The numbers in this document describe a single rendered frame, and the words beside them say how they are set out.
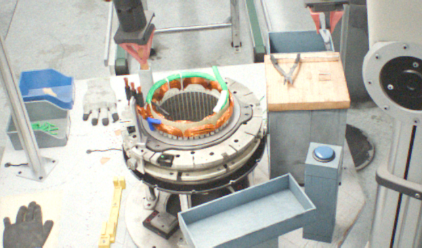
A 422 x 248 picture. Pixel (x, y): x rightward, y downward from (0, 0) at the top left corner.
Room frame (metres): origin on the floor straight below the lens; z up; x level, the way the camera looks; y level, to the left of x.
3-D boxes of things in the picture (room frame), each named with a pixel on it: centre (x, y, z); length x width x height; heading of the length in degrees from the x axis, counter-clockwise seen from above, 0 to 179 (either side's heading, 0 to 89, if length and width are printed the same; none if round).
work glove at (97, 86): (1.61, 0.33, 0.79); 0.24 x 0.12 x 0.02; 1
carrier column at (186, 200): (1.01, 0.07, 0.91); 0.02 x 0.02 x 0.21
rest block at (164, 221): (1.06, 0.13, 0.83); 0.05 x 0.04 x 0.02; 49
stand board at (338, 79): (1.28, -0.24, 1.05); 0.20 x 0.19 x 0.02; 176
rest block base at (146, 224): (1.07, 0.14, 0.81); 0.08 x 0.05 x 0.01; 49
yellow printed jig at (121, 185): (1.13, 0.27, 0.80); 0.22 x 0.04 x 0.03; 174
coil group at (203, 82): (1.21, 0.03, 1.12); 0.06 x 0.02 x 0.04; 85
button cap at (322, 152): (1.03, -0.24, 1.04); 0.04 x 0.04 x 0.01
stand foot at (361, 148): (2.14, -0.55, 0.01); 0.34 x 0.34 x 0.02
